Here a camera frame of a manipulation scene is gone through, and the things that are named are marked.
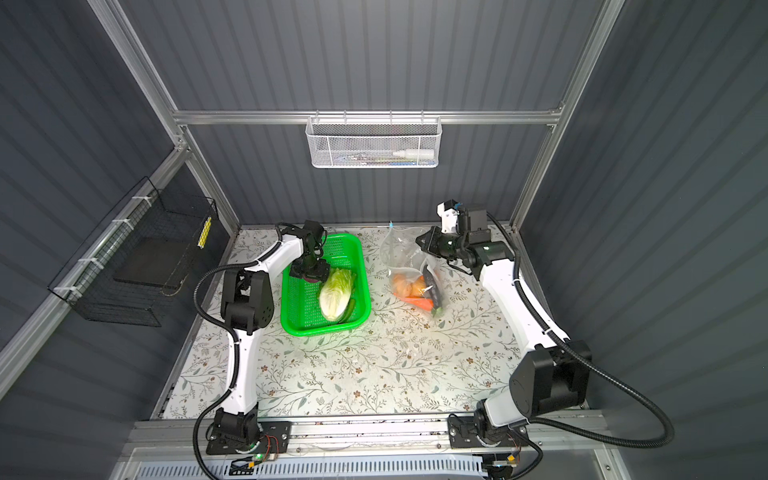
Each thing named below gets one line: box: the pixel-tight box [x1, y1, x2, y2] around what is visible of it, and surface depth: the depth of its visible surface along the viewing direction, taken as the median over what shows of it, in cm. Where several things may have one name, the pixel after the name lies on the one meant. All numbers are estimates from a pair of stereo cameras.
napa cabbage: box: [319, 268, 356, 321], surface depth 93 cm
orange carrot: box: [400, 297, 435, 311], surface depth 95 cm
